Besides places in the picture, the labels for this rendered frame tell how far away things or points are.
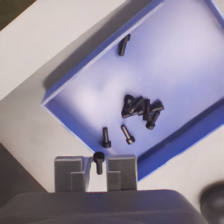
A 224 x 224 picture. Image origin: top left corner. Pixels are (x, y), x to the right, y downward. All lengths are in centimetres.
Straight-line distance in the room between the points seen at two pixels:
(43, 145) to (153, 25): 13
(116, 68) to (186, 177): 12
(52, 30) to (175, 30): 8
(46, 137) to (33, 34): 8
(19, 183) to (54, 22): 14
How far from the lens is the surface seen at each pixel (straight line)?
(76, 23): 20
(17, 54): 22
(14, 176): 26
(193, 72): 22
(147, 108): 22
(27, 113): 23
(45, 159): 25
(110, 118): 23
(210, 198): 28
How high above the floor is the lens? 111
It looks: 62 degrees down
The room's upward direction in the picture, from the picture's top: 176 degrees clockwise
